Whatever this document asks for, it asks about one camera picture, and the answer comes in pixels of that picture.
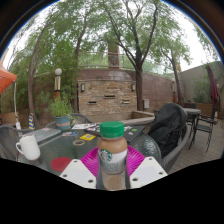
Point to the green plant in blue pot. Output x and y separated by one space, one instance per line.
61 115

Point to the flat round red coaster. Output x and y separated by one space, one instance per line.
60 164

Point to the black metal patio chair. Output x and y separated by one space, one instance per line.
205 128

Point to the small colourful sticker card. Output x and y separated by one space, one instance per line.
70 134

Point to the orange canopy tent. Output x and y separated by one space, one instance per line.
6 80

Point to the black jacket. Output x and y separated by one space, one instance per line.
168 126

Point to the round dark patio table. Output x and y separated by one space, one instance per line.
193 111

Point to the green-capped coffee drink bottle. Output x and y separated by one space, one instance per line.
112 150

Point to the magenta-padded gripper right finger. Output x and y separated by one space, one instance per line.
148 171

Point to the grey wall utility box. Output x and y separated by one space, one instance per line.
146 104

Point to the white ceramic mug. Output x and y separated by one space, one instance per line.
30 148

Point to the leaning pale-trunked tree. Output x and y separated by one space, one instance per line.
31 93

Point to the yellow square card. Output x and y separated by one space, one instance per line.
87 137

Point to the white printed paper sheet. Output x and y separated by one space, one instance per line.
81 126

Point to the grey laptop with stickers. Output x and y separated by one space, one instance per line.
43 134

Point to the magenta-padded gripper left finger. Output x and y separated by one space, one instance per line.
78 173

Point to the blue yellow striped cone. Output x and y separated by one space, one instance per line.
31 121

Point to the globe-topped lamp post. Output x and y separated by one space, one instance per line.
58 81

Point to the wall lantern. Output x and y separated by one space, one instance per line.
133 87
82 87

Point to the dark-trunked tree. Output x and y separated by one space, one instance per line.
139 90

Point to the closed maroon patio umbrella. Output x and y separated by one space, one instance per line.
213 90

